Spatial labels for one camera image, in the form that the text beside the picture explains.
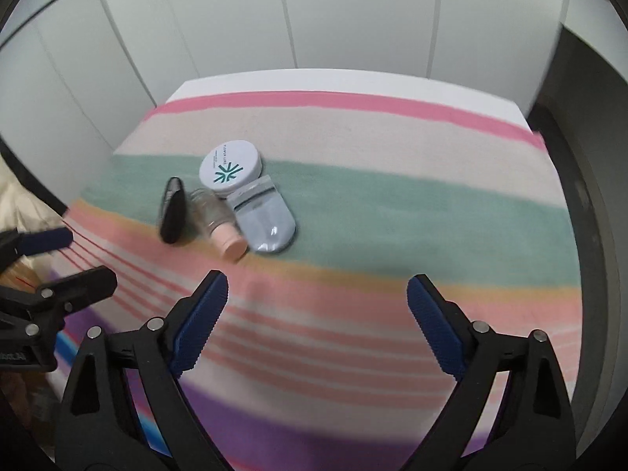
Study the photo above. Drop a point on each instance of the clear bottle with pink cap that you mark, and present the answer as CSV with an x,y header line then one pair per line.
x,y
216,221

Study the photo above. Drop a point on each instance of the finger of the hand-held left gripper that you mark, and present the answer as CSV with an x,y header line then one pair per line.
x,y
49,239
88,282

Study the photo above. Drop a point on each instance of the white table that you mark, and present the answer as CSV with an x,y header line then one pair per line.
x,y
343,83

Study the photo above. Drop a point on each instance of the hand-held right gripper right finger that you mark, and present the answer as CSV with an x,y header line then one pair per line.
x,y
436,328

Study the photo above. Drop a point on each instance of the striped colourful cloth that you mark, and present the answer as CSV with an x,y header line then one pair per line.
x,y
368,235

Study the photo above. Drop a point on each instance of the white round compact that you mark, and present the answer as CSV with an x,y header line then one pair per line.
x,y
229,164

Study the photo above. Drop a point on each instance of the light blue pouch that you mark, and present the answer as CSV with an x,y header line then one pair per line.
x,y
267,221

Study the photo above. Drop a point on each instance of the brown cardboard box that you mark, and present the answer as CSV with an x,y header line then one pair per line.
x,y
34,392

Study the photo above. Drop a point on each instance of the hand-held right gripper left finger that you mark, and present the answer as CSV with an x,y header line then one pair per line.
x,y
198,328

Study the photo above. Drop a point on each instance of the black round compact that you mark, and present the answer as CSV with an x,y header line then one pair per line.
x,y
173,211

